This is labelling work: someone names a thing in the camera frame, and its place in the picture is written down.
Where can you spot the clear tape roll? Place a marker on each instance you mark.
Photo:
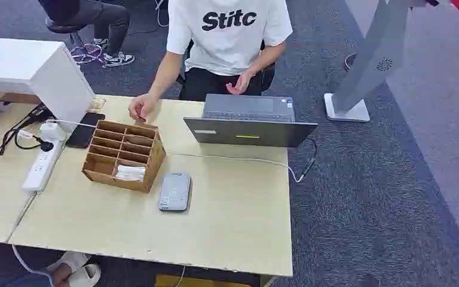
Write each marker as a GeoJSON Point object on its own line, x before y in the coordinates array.
{"type": "Point", "coordinates": [97, 104]}

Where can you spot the person's foot in white slipper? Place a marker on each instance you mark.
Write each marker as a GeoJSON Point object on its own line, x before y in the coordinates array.
{"type": "Point", "coordinates": [81, 273]}

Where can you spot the grey stand with white base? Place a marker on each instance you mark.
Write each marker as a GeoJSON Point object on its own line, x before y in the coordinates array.
{"type": "Point", "coordinates": [376, 59]}

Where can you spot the grey laptop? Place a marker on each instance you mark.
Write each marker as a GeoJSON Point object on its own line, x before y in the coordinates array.
{"type": "Point", "coordinates": [249, 134]}

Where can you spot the person's left hand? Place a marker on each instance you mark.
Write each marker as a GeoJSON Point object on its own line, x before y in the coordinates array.
{"type": "Point", "coordinates": [240, 84]}

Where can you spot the black phone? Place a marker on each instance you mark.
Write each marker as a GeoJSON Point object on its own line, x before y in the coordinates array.
{"type": "Point", "coordinates": [83, 130]}

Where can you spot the white charger block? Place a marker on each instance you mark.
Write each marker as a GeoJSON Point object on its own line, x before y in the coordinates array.
{"type": "Point", "coordinates": [51, 131]}

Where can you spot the wooden card box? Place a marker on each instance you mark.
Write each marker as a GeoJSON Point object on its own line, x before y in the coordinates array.
{"type": "Point", "coordinates": [110, 168]}

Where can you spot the person in dark clothing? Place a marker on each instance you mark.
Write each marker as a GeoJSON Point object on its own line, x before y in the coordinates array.
{"type": "Point", "coordinates": [95, 16]}

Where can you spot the person's right hand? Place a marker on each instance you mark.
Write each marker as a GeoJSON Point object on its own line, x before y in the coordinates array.
{"type": "Point", "coordinates": [142, 105]}

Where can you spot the white power strip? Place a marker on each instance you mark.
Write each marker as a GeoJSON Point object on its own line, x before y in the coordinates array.
{"type": "Point", "coordinates": [41, 168]}

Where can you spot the grey card reader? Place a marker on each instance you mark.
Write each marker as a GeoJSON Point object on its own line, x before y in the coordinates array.
{"type": "Point", "coordinates": [175, 191]}

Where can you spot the person in white shirt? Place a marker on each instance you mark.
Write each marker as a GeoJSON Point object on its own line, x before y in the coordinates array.
{"type": "Point", "coordinates": [225, 47]}

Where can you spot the white card stack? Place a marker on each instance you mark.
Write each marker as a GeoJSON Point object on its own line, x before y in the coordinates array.
{"type": "Point", "coordinates": [130, 172]}

